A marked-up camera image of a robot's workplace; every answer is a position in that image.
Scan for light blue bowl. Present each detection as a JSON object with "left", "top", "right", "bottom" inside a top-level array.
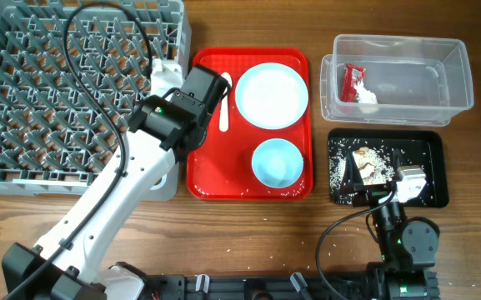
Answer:
[{"left": 251, "top": 138, "right": 304, "bottom": 189}]

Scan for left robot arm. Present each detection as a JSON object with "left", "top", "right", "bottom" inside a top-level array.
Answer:
[{"left": 2, "top": 65, "right": 231, "bottom": 299}]

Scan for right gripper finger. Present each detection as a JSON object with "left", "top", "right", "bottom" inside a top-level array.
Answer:
[
  {"left": 339, "top": 152, "right": 366, "bottom": 194},
  {"left": 392, "top": 148, "right": 407, "bottom": 181}
]

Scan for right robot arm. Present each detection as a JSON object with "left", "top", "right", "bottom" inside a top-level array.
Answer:
[{"left": 340, "top": 151, "right": 440, "bottom": 299}]

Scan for white napkin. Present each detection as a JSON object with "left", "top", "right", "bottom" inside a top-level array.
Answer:
[{"left": 353, "top": 81, "right": 378, "bottom": 113}]

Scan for white plastic spoon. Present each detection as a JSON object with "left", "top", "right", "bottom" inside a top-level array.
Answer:
[{"left": 218, "top": 72, "right": 233, "bottom": 133}]

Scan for black waste tray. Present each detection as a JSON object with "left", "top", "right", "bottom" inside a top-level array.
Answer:
[{"left": 328, "top": 128, "right": 449, "bottom": 208}]

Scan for right black cable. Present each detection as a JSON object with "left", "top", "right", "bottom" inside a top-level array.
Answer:
[{"left": 315, "top": 189, "right": 398, "bottom": 300}]

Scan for clear plastic bin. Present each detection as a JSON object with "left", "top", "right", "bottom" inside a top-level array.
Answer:
[{"left": 320, "top": 34, "right": 474, "bottom": 127}]

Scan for left black cable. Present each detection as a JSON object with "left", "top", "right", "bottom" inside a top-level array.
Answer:
[{"left": 4, "top": 2, "right": 156, "bottom": 300}]

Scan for grey dishwasher rack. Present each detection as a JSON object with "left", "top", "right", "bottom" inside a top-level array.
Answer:
[{"left": 0, "top": 1, "right": 192, "bottom": 196}]

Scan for food scraps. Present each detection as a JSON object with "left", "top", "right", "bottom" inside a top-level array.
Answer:
[{"left": 328, "top": 138, "right": 395, "bottom": 192}]

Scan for red ketchup packet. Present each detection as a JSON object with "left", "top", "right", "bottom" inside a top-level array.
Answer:
[{"left": 340, "top": 63, "right": 366, "bottom": 103}]

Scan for large light blue plate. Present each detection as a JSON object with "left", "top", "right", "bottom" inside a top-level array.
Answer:
[{"left": 234, "top": 62, "right": 308, "bottom": 130}]

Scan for red plastic tray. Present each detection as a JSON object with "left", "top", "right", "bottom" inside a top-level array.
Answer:
[{"left": 186, "top": 47, "right": 313, "bottom": 202}]

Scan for black cable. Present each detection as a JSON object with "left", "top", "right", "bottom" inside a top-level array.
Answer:
[
  {"left": 315, "top": 189, "right": 398, "bottom": 300},
  {"left": 4, "top": 2, "right": 156, "bottom": 300}
]

